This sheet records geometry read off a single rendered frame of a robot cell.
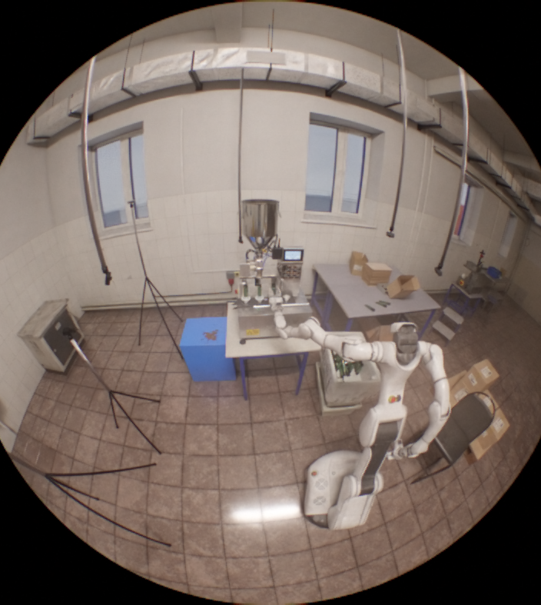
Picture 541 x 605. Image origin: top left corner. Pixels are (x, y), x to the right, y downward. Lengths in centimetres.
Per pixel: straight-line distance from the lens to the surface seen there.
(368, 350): 96
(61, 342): 347
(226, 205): 290
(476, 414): 212
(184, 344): 204
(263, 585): 216
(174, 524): 215
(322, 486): 169
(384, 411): 109
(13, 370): 377
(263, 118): 301
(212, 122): 301
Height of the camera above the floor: 199
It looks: 35 degrees down
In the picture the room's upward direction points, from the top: 2 degrees clockwise
